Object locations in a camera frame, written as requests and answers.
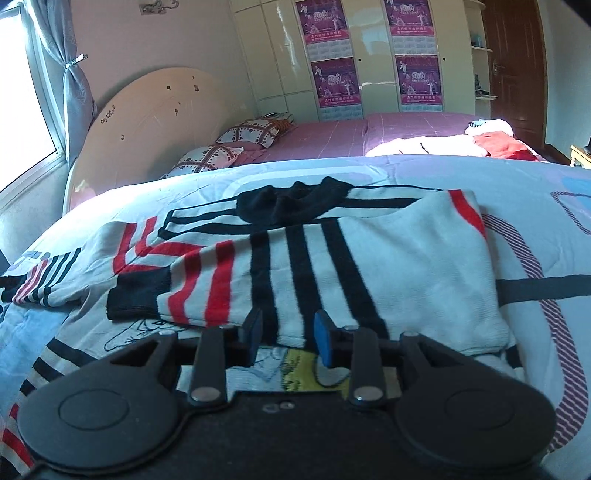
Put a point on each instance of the white cloth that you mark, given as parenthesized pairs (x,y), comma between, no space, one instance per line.
(498,125)

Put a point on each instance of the purple wall poster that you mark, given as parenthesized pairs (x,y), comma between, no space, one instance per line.
(333,81)
(408,16)
(321,18)
(419,81)

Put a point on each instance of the yellow nightstand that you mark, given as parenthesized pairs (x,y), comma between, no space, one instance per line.
(581,157)

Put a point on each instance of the cream round headboard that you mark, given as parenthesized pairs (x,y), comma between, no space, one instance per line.
(152,124)

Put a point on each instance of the striped knit sweater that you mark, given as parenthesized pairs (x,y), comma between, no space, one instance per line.
(392,258)

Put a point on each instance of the metal curtain tieback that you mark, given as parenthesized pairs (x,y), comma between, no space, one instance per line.
(76,61)

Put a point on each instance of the red cloth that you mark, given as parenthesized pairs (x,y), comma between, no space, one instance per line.
(503,145)

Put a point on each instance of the brown wooden door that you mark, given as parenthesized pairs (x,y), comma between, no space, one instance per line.
(512,92)

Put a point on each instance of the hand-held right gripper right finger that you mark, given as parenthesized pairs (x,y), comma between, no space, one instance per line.
(323,341)

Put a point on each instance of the window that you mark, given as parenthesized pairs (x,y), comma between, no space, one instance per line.
(23,92)

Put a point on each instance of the heart print pillow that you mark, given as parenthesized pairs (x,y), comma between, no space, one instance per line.
(205,159)
(251,131)

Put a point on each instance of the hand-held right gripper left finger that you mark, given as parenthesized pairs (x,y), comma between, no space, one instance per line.
(253,339)

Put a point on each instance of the cream wardrobe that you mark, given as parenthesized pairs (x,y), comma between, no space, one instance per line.
(277,55)

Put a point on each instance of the metal wall ornament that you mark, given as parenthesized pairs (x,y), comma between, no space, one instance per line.
(157,6)

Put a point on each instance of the grey curtain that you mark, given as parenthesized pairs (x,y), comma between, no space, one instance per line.
(83,101)

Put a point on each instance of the printed blanket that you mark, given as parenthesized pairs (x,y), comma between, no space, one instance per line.
(531,221)

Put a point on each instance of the cream corner shelf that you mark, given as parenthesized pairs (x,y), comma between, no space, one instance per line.
(480,48)

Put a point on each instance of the pink bedsheet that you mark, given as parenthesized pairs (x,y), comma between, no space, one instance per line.
(323,138)

